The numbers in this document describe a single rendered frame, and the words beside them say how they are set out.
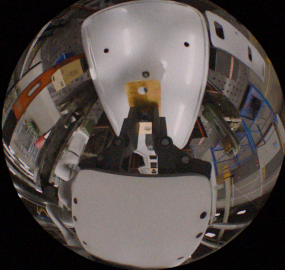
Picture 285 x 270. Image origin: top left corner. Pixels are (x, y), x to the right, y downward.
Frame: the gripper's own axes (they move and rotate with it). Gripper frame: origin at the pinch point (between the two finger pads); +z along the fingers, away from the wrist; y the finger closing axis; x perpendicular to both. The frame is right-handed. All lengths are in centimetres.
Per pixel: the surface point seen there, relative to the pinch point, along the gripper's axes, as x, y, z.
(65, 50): 27, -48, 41
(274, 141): -145, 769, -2
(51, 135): 1.7, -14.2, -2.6
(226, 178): -560, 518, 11
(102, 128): -15.1, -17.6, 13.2
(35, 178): 1.7, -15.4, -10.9
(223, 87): -9, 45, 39
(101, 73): 4.6, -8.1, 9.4
